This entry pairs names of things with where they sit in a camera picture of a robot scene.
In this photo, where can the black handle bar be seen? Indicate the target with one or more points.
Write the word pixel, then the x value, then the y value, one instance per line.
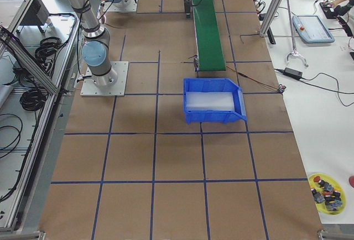
pixel 271 37

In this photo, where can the green conveyor belt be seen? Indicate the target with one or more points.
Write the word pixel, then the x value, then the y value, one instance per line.
pixel 209 55

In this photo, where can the blue right plastic bin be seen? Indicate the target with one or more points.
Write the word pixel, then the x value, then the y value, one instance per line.
pixel 215 85

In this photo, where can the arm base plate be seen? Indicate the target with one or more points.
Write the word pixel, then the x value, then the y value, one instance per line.
pixel 111 8
pixel 112 84

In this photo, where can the grabber reacher tool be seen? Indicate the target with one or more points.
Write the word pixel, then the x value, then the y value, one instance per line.
pixel 294 54

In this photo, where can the black power adapter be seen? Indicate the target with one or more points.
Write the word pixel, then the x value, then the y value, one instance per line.
pixel 294 74

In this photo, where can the yellow plate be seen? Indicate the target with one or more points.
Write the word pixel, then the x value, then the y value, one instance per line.
pixel 327 193

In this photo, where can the blue teach pendant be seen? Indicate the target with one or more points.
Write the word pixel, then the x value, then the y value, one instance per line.
pixel 312 30

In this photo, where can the aluminium frame post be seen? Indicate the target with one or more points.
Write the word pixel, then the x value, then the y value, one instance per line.
pixel 274 4

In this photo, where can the white foam pad right bin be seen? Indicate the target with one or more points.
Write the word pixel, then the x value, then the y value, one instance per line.
pixel 209 101

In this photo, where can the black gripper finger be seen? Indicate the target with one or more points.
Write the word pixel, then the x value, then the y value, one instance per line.
pixel 187 8

